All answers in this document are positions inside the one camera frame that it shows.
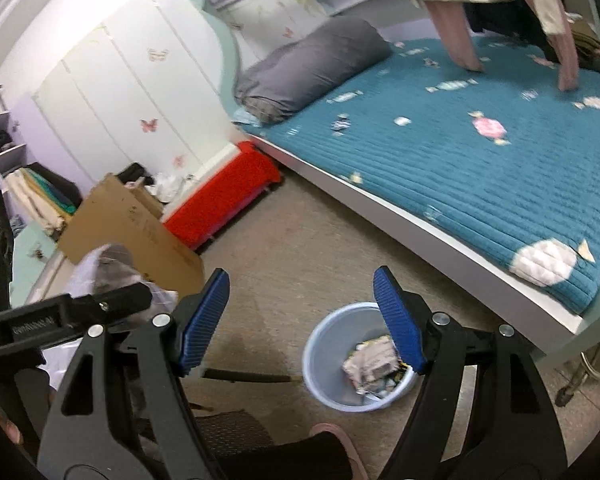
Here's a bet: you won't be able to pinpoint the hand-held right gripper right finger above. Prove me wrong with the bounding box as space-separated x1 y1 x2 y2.
372 266 569 480

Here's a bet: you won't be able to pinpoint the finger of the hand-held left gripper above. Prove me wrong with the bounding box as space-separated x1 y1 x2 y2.
70 283 153 329

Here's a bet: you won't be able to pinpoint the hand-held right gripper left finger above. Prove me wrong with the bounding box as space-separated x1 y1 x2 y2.
39 267 231 480

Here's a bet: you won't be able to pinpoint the pink white plastic bag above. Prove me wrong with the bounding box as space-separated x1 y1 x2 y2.
342 337 401 391

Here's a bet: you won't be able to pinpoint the blue packet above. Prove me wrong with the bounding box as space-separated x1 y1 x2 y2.
365 380 401 401

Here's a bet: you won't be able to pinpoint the light blue plastic bin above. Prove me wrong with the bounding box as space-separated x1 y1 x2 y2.
301 301 421 413

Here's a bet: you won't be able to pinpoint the person's left hand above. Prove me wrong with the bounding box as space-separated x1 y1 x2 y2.
0 402 31 447

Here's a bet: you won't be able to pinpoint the grey checked round table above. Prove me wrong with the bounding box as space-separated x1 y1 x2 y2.
42 242 181 381

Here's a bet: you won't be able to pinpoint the brown cardboard box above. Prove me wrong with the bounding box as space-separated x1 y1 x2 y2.
57 174 206 298

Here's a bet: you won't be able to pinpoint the lilac stair storage cabinet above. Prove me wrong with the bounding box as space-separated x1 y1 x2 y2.
0 85 81 306

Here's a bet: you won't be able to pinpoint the black dotted stool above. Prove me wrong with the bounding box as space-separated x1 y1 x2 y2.
192 407 276 443

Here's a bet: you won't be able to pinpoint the green hanging garment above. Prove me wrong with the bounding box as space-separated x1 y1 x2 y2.
22 167 78 213

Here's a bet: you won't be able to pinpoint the cream hanging jacket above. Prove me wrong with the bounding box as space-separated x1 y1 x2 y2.
5 167 63 236

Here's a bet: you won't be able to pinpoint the red covered bench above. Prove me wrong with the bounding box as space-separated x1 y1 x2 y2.
161 141 282 251

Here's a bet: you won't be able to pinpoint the black clothes heap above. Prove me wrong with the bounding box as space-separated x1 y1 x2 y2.
115 162 156 186

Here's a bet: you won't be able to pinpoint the black hanging coat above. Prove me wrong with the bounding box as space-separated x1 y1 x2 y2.
27 162 88 206

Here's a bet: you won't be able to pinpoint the pink slipper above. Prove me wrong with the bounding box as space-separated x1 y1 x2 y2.
310 422 368 480

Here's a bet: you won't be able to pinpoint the person's leg in black trousers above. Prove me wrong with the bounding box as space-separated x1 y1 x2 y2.
215 432 353 480

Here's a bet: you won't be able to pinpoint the teal quilted bed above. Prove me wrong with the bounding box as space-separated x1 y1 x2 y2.
250 35 600 316

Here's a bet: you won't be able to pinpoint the white wardrobe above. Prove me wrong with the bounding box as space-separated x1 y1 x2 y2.
32 0 241 186

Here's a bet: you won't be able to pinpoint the grey rolled duvet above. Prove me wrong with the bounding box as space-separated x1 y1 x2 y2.
234 16 393 126

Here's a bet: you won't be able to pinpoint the pink hanging garment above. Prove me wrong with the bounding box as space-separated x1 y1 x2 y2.
425 0 579 92

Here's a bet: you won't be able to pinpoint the dark hanging garments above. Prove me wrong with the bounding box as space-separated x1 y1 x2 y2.
465 0 600 73

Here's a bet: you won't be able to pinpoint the teal bunk bed frame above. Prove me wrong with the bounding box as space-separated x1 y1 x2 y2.
180 0 600 361

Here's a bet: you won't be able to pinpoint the chrome wheeled frame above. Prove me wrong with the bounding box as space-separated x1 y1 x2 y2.
555 350 600 408

